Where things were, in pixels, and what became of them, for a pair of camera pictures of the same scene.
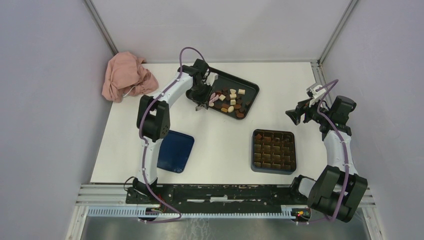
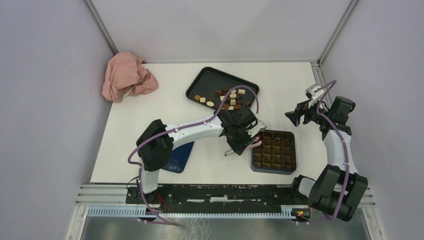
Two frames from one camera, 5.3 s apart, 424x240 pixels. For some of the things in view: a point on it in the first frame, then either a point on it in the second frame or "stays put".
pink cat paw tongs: (213, 97) -> (255, 143)
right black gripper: (295, 114) stays put
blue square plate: (175, 151) stays put
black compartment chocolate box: (273, 152) stays put
